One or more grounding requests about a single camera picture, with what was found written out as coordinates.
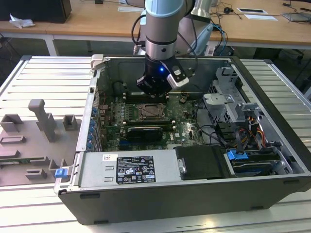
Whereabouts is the thin metal locking lever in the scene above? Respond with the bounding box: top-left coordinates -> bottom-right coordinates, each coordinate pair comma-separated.
138,116 -> 170,121
138,102 -> 169,107

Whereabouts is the RAM slot bank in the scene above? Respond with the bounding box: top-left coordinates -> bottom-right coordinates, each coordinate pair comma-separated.
123,91 -> 171,103
123,118 -> 177,132

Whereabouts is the CPU socket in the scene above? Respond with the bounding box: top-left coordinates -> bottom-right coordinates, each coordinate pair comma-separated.
137,102 -> 171,121

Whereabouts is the green motherboard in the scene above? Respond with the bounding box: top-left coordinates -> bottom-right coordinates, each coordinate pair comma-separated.
97,93 -> 207,151

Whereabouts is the black graphics card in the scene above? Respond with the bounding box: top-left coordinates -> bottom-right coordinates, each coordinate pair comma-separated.
125,125 -> 164,143

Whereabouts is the silver perforated drive cage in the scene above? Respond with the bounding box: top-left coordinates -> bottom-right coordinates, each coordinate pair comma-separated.
202,67 -> 264,127

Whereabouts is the long wooden desk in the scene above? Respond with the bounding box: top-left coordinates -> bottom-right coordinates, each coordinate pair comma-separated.
0,0 -> 311,57

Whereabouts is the silver power supply with label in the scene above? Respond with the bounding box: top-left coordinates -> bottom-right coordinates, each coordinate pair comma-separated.
78,150 -> 182,189

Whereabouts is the open black PC case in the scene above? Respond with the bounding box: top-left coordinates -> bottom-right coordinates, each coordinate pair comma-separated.
53,53 -> 311,225

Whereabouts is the white paper sheet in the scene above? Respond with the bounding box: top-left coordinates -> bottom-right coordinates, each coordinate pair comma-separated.
243,14 -> 280,22

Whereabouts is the hard disk in blue carrier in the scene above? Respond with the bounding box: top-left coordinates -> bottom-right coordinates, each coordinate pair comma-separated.
225,150 -> 280,176

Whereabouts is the grey parts rack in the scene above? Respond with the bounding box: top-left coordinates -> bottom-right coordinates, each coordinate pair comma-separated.
0,98 -> 83,188

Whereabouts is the black box on desk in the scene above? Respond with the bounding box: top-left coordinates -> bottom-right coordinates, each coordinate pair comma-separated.
0,0 -> 72,24

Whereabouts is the crumpled white paper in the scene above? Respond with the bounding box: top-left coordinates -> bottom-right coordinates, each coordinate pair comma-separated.
9,13 -> 36,29

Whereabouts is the green RAM stick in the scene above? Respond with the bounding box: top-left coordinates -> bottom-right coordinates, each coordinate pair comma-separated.
0,157 -> 47,166

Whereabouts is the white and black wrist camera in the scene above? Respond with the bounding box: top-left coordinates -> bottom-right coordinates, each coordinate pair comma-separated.
166,60 -> 191,89

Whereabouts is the black cable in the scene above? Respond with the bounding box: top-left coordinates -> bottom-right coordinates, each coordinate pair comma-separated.
195,101 -> 228,149

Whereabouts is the blue cable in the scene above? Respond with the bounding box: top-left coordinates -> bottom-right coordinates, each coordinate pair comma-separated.
211,23 -> 229,53

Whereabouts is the orange yellow red wire bundle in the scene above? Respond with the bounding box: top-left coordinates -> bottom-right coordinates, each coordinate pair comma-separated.
242,116 -> 266,147

